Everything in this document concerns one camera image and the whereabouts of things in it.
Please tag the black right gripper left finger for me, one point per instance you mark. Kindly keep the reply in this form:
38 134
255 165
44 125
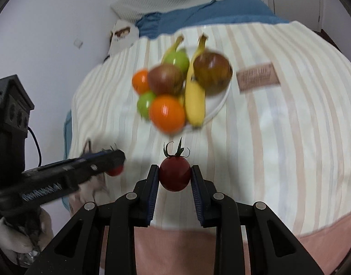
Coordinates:
106 230

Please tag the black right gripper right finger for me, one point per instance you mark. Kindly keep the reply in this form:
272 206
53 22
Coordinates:
248 231

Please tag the cherry tomato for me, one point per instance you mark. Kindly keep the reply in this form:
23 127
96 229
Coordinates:
115 170
174 171

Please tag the green apple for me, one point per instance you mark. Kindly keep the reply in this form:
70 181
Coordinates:
178 58
144 102

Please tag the orange fruit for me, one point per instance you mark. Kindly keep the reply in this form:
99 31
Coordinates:
167 114
140 82

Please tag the large yellow banana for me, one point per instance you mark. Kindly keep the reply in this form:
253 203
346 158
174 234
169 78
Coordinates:
194 101

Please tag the dark red apple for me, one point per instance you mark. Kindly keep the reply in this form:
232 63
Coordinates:
212 71

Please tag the small yellow banana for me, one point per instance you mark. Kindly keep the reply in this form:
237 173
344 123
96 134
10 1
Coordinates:
173 47

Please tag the striped cream blanket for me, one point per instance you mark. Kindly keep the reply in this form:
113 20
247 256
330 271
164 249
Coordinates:
288 146

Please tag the brown fabric label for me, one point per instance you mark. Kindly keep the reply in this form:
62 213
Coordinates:
256 77

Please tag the teddy bear print pillow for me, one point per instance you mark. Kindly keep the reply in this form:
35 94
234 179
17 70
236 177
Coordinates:
123 35

